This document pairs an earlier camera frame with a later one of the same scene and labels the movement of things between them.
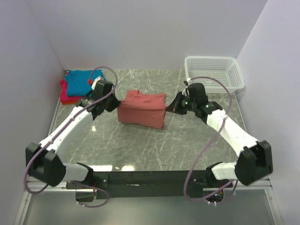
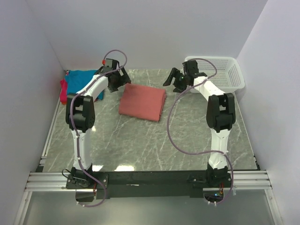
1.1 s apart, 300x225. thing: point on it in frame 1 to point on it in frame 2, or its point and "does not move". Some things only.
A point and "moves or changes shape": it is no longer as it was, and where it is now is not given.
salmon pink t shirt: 148,110 moves or changes shape
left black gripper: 115,103 to 123,80
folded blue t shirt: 79,83 does not move
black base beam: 144,184 does not move
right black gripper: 175,106 to 175,73
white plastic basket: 225,70 does not move
